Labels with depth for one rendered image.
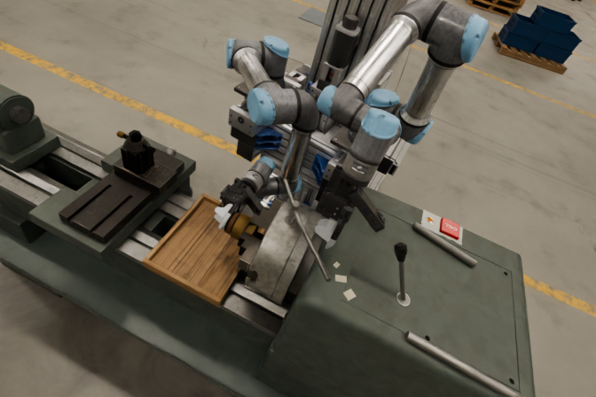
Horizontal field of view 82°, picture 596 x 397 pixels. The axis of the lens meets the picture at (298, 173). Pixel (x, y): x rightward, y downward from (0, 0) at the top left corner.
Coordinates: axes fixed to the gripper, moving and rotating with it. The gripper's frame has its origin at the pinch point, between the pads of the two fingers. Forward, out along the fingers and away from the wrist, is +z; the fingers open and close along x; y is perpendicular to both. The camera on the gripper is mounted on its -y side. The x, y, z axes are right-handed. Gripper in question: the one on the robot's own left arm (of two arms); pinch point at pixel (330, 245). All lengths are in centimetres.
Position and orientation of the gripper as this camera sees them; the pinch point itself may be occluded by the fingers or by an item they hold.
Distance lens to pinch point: 89.6
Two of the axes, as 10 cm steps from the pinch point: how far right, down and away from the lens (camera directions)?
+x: -2.7, 3.0, -9.2
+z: -3.5, 8.5, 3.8
